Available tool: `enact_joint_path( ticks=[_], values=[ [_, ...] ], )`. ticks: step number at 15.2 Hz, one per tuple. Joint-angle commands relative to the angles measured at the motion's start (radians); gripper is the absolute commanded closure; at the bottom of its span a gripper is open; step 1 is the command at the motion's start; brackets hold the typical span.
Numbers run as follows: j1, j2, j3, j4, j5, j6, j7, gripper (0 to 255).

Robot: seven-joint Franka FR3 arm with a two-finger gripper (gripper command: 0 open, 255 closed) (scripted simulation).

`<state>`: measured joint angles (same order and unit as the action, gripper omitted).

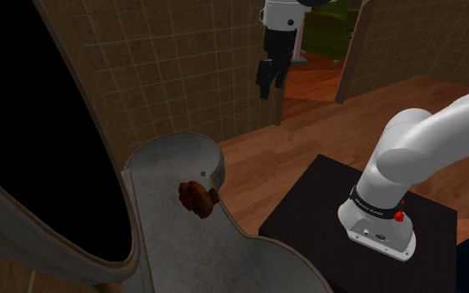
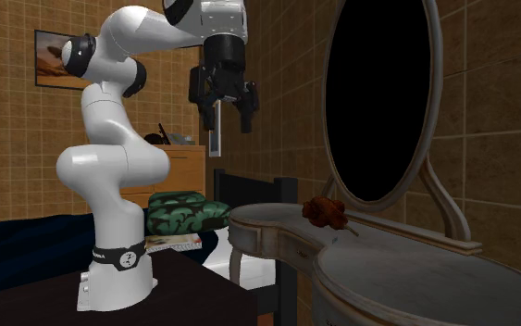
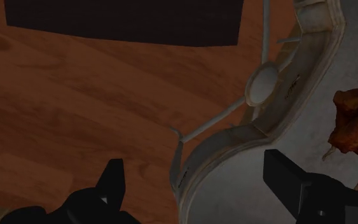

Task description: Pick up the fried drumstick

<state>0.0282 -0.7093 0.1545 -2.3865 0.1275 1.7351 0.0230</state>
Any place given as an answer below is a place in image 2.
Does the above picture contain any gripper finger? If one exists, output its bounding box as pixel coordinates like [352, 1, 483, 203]
[232, 81, 261, 134]
[188, 65, 221, 132]

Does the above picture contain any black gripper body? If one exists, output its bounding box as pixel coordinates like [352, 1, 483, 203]
[203, 34, 249, 99]

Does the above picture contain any wooden chest of drawers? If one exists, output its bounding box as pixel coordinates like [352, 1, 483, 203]
[118, 122, 207, 209]

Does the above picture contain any black chair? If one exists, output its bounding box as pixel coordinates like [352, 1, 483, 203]
[213, 168, 300, 326]

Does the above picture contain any green patterned pillow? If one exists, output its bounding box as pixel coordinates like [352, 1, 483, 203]
[145, 190, 232, 237]

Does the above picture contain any brown dried flower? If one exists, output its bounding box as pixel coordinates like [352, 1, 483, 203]
[301, 195, 361, 239]

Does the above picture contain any pale flat book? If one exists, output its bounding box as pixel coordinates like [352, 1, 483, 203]
[143, 232, 204, 254]

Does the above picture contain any dark robot stand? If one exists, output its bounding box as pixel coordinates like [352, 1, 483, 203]
[0, 247, 259, 326]

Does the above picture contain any dark blue bed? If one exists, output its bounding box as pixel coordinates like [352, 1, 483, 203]
[0, 210, 220, 314]

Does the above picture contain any grey dressing table with mirror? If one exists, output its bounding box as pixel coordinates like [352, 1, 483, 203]
[227, 0, 521, 326]

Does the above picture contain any framed wall picture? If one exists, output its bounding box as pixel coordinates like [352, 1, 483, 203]
[33, 29, 93, 92]

